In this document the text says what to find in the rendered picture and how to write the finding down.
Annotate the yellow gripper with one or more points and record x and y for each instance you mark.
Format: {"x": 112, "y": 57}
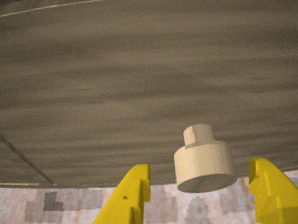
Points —
{"x": 276, "y": 196}

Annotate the wooden chest of drawers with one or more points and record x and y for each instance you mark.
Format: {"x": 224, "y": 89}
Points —
{"x": 44, "y": 181}

